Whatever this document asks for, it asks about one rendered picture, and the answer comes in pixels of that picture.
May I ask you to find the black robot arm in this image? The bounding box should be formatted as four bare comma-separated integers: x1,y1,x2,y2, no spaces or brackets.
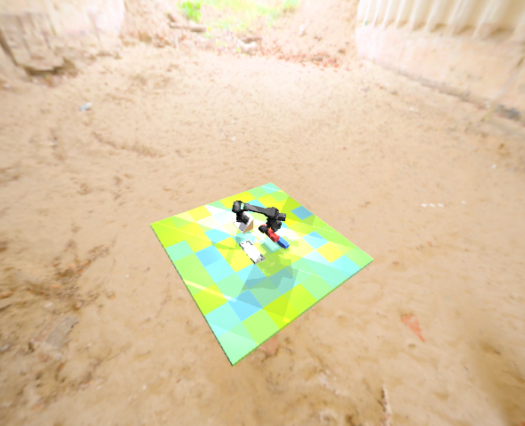
232,201,286,233

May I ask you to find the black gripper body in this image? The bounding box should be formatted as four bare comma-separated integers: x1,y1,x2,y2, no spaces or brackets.
259,219,282,233

